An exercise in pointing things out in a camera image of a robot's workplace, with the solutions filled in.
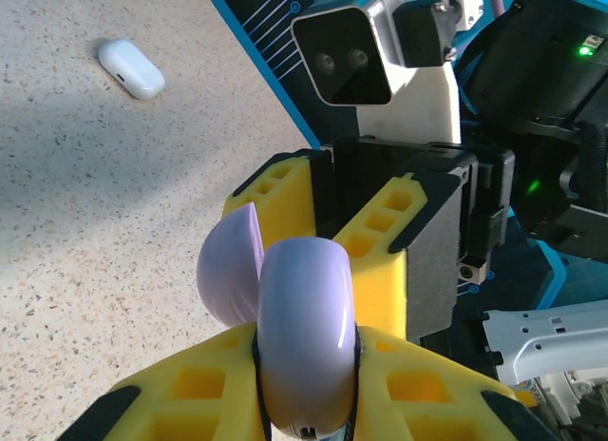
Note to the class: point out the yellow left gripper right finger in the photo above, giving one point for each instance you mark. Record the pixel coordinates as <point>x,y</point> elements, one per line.
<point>427,393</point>

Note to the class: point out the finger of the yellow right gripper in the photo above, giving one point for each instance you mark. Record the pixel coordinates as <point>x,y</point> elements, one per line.
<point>380,279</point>
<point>290,208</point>

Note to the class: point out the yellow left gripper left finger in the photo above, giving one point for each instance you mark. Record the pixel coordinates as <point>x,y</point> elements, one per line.
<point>190,389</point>

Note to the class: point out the purple earbud charging case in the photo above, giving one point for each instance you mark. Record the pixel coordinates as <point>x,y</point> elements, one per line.
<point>304,308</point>

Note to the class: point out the white earbud charging case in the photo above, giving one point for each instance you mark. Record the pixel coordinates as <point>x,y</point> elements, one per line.
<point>130,68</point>

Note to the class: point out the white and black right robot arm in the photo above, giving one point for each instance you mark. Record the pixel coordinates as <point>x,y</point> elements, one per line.
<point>546,336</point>

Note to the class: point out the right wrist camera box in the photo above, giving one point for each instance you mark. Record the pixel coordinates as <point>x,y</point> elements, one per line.
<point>342,56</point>

